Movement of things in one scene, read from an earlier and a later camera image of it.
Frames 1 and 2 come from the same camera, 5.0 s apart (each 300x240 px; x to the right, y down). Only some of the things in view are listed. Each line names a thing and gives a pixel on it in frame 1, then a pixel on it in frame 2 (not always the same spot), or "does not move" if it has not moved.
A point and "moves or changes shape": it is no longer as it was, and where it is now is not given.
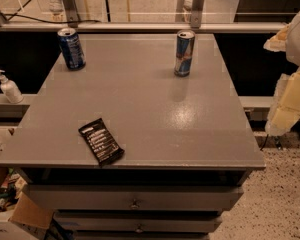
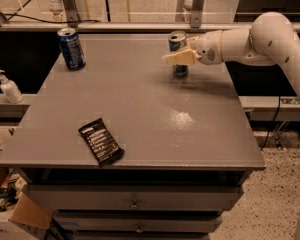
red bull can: [185, 45] moves or changes shape
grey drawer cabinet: [189, 143] does not move
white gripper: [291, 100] to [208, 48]
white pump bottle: [10, 88] does not move
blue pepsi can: [71, 48] does not move
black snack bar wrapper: [100, 142] does not move
